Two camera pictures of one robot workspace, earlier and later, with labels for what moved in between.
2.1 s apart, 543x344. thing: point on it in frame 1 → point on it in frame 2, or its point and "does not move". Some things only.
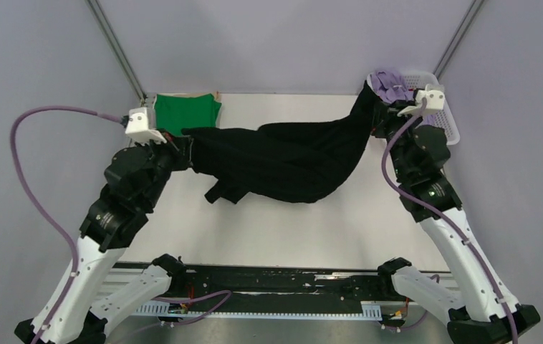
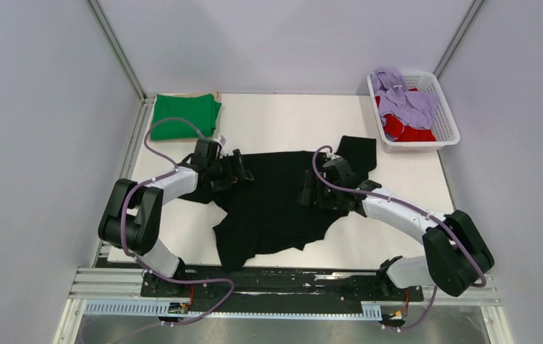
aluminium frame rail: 99,12 does not move
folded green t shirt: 176,112 does not move
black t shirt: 297,162 → 266,213
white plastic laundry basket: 418,81 does not move
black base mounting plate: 266,289 does not move
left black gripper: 180,147 → 233,175
